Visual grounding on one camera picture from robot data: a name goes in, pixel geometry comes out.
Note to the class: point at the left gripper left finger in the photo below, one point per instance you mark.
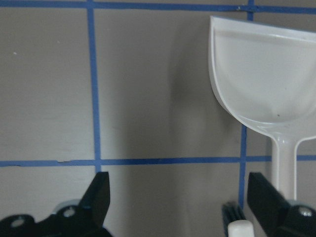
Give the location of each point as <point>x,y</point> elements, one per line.
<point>84,217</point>

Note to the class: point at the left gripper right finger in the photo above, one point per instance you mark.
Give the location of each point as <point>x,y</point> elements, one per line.
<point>277,216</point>

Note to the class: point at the white dustpan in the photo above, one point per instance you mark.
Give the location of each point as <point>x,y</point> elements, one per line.
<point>265,77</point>

